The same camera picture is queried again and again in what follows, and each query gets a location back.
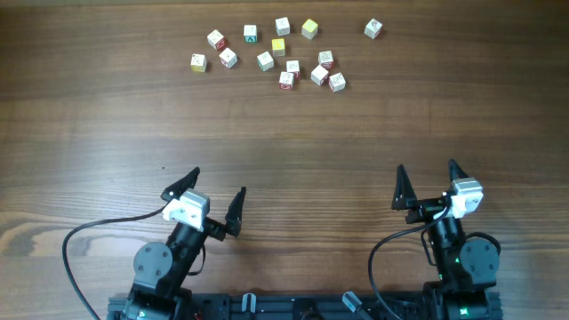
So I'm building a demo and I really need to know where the camera cable black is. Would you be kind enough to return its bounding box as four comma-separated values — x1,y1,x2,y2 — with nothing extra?
60,208,162,319
367,207,449,320

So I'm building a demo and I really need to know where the wooden block red picture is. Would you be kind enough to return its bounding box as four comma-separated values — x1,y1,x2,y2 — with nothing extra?
278,71,295,91

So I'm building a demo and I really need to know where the wooden block red Y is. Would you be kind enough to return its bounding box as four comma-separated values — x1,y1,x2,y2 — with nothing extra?
310,65,329,85

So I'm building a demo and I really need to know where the plain wooden block top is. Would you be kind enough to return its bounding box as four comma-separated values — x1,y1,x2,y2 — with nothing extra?
275,17,291,36

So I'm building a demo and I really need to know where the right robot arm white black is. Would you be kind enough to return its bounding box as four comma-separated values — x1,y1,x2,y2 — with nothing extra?
392,159,503,320

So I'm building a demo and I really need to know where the wooden block red side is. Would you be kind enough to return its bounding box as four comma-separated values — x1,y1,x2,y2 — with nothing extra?
207,29,227,51

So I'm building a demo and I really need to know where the wooden block red trim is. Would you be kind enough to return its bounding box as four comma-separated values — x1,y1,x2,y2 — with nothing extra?
219,48,238,68

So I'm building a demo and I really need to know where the small yellow letter block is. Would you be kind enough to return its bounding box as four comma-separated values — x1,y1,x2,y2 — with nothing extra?
271,38,286,57

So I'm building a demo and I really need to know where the wooden block picture top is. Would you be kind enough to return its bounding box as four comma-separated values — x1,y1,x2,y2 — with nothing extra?
328,73,347,92

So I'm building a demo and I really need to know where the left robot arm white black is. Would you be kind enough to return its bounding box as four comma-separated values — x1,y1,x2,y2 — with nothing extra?
108,168,246,320

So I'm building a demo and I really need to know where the right camera cable black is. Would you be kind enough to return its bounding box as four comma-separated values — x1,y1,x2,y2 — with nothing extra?
367,207,449,320

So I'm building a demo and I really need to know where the wooden block green trim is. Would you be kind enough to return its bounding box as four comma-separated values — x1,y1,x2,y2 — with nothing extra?
257,52,275,72

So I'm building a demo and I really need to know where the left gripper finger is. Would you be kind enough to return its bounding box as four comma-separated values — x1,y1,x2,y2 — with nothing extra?
225,187,246,237
161,167,200,202

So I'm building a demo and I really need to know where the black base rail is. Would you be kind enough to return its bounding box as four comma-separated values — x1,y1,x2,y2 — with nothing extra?
107,291,504,320

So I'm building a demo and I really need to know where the wooden block yellow side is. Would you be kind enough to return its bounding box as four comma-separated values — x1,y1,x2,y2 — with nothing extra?
190,53,207,73

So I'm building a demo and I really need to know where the left camera cable black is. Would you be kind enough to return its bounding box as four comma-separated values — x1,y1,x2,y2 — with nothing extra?
60,208,162,319

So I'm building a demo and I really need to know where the wooden block red edge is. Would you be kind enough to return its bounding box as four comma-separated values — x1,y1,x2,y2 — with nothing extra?
318,51,334,69

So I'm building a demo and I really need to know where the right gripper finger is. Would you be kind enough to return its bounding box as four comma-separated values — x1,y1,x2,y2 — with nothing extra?
448,159,468,182
391,164,417,211

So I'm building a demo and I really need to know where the wooden block red bottom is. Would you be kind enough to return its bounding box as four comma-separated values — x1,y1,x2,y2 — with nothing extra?
286,60,301,78

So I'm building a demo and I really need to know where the wooden block green letter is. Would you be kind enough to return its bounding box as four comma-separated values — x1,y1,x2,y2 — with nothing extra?
244,25,258,43

